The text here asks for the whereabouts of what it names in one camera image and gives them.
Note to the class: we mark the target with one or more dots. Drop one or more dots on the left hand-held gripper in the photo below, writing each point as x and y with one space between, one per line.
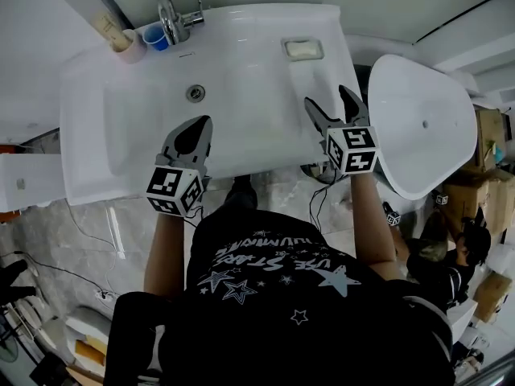
173 187

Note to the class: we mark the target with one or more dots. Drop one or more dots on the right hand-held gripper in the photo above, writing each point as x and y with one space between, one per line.
356 149

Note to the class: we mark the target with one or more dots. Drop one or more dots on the pale bar of soap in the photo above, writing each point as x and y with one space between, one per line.
301 50

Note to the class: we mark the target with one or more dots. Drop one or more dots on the person's left forearm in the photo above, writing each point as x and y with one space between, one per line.
165 251

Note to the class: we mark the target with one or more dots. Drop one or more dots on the person's right forearm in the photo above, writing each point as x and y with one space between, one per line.
372 223

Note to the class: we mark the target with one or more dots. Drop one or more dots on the grey soap dish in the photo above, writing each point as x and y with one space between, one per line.
283 50

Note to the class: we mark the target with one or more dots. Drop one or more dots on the metal sink drain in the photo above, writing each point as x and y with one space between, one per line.
195 93

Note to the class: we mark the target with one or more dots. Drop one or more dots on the white ceramic sink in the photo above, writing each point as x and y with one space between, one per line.
249 107

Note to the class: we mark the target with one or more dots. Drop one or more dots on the person's black shoe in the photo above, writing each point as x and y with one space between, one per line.
241 193

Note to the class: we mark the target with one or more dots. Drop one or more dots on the white oval basin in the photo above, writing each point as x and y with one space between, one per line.
418 135

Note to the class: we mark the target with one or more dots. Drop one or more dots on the pink cup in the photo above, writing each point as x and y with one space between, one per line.
133 52

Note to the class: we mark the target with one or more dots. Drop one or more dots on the blue plastic cup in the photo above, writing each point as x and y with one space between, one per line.
156 38

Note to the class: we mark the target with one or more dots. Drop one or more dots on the chrome faucet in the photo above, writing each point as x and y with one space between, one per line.
171 18

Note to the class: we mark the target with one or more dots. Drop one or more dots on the white tube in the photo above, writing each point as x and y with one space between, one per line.
114 231

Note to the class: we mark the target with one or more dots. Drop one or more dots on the beige tube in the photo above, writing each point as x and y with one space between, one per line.
106 26

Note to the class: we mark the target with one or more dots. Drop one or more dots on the open cardboard box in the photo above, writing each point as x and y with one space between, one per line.
489 139

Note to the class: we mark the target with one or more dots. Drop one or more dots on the white cabinet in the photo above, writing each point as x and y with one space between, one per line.
32 181

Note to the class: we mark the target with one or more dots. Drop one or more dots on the large cardboard box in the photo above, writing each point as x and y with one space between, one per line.
487 199

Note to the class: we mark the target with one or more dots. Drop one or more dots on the white power strip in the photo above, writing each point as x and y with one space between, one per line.
105 295

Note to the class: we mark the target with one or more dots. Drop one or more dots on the black star print shirt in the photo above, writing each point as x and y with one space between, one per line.
281 304

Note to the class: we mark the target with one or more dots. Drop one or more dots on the small cardboard box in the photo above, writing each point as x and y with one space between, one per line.
493 296

